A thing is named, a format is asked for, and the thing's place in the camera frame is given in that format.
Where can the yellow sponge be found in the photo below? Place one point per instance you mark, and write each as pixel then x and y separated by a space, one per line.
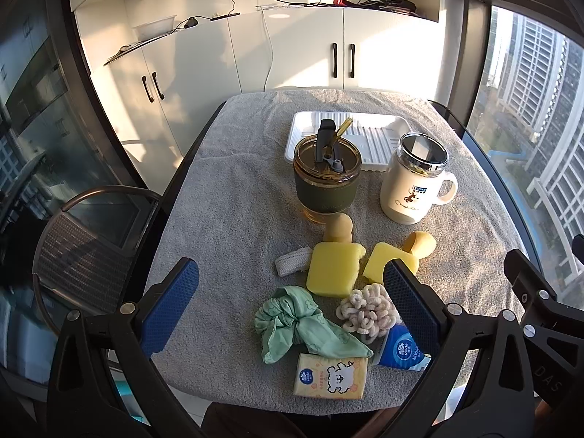
pixel 334 268
pixel 382 254

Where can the orange makeup sponge tall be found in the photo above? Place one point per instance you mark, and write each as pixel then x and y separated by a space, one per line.
pixel 338 228

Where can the grey terry towel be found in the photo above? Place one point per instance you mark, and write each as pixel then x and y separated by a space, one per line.
pixel 237 211

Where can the green fabric scrunchie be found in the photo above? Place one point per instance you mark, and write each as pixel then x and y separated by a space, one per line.
pixel 292 317

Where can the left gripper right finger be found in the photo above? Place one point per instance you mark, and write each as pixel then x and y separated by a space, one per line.
pixel 498 400

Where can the dark mesh chair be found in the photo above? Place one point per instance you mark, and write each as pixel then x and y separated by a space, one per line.
pixel 85 252

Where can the orange makeup sponge round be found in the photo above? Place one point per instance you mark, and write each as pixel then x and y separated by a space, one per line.
pixel 420 244

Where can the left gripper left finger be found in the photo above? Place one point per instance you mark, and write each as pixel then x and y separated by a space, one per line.
pixel 103 382

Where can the white cabinet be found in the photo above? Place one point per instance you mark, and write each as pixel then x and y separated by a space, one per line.
pixel 222 48

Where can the black cabinet handle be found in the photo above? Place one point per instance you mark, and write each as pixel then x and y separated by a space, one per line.
pixel 157 86
pixel 146 89
pixel 334 52
pixel 352 60

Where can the white mug chrome lid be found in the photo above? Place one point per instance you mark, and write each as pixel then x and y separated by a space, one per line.
pixel 416 179

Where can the amber glass cup green sleeve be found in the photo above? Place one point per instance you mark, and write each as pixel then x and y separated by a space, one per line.
pixel 326 171

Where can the cream knotted rope toy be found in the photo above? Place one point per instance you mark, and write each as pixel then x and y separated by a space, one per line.
pixel 370 313

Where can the white ribbed plastic tray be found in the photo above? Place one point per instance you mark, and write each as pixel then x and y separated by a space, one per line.
pixel 376 136

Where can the clear plastic container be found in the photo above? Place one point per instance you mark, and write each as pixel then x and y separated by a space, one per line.
pixel 155 29

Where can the grey woven band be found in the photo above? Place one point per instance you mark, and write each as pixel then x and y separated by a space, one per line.
pixel 293 262

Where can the blue Vinda tissue pack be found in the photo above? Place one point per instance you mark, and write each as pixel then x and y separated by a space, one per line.
pixel 399 351

